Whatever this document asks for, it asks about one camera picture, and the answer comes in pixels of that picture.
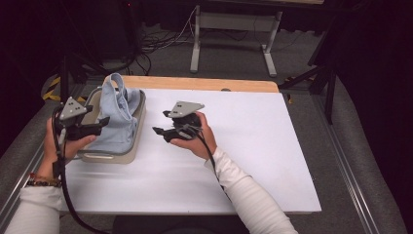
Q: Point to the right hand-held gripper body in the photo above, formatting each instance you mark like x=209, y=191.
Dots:
x=185, y=109

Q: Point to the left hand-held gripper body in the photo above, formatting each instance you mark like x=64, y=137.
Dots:
x=72, y=109

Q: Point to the light blue tank top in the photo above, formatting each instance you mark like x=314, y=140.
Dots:
x=117, y=123

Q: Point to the beige plastic basket grey rim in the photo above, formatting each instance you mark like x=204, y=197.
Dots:
x=107, y=158

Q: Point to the person's right hand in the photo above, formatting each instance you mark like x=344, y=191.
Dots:
x=203, y=143

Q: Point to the person's left hand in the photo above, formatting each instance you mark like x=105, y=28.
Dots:
x=52, y=152

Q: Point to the black metal stand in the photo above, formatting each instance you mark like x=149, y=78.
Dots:
x=63, y=84
x=330, y=97

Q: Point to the yellow black hazard tape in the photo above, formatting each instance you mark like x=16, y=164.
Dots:
x=48, y=94

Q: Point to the person's dark lap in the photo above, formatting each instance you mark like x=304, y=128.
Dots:
x=175, y=226

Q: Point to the grey metal desk frame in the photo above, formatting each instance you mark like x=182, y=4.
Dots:
x=195, y=55

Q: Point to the aluminium floor rail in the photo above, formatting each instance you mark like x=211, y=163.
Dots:
x=344, y=162
x=9, y=203

